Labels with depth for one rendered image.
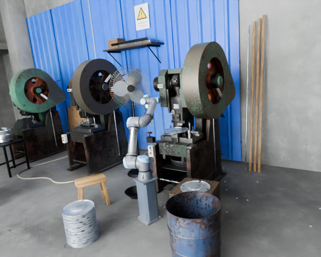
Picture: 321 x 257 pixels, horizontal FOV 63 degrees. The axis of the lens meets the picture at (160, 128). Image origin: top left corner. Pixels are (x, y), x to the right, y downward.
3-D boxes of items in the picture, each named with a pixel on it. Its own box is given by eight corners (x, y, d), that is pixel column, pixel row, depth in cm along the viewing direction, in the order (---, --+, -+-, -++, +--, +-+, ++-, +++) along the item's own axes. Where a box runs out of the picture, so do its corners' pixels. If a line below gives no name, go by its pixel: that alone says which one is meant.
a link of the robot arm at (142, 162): (148, 171, 251) (146, 158, 248) (135, 171, 255) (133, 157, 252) (152, 166, 262) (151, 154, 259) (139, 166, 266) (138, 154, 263)
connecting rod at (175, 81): (179, 103, 301) (177, 73, 293) (170, 103, 308) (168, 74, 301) (188, 101, 317) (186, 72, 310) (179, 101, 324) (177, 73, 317)
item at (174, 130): (192, 128, 313) (192, 127, 312) (180, 134, 290) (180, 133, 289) (172, 127, 329) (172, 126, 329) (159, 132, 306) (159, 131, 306)
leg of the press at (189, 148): (196, 203, 292) (191, 125, 273) (187, 201, 299) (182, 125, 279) (226, 174, 365) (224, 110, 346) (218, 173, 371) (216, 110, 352)
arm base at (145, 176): (143, 182, 250) (142, 173, 248) (135, 178, 262) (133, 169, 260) (156, 177, 259) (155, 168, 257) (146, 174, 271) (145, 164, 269)
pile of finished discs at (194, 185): (204, 196, 234) (204, 195, 234) (175, 191, 248) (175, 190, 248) (213, 183, 259) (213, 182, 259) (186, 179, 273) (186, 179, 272)
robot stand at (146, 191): (147, 226, 257) (143, 183, 248) (137, 219, 272) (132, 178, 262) (162, 218, 268) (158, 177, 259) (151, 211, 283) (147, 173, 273)
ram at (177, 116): (181, 121, 303) (179, 96, 296) (169, 121, 311) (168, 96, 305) (188, 119, 316) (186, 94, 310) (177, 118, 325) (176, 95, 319)
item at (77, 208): (89, 215, 226) (89, 214, 226) (56, 217, 227) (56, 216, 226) (97, 199, 254) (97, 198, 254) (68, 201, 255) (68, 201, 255)
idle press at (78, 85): (95, 182, 375) (76, 58, 338) (57, 171, 435) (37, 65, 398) (158, 151, 493) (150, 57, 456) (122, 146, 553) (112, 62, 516)
